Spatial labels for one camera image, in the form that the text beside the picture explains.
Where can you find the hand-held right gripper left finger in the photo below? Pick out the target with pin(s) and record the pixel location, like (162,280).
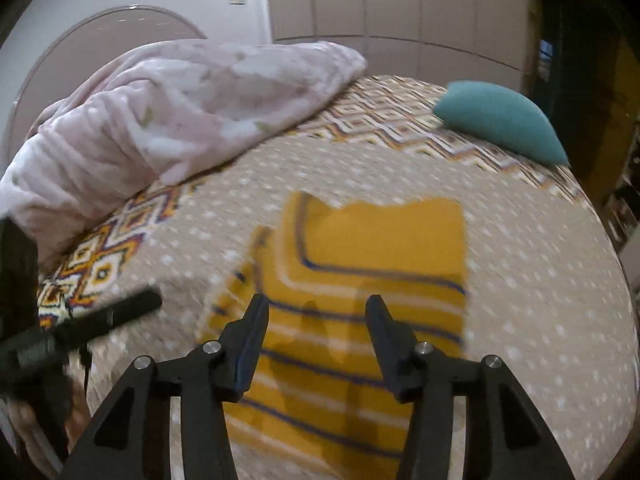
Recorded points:
(247,355)

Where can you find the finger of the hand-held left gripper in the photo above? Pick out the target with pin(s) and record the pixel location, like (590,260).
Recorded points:
(100,316)

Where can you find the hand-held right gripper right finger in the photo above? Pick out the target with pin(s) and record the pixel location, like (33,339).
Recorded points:
(385,350)

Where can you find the yellow striped shirt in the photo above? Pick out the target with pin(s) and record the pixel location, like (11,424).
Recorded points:
(380,245)

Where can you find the beige dotted quilt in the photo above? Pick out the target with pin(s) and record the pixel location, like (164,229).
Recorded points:
(525,285)

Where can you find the pink floral duvet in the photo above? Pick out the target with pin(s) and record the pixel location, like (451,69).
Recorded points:
(150,110)

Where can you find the geometric patterned bed sheet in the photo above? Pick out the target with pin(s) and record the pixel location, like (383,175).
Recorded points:
(400,130)

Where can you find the teal pillow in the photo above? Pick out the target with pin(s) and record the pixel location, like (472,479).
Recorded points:
(500,120)

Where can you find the arched headboard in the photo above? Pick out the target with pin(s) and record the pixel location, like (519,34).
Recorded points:
(100,30)

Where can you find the white shelf unit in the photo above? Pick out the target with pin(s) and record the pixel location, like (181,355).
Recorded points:
(622,210)

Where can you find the white wardrobe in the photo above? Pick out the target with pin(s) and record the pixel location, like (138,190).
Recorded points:
(400,5)

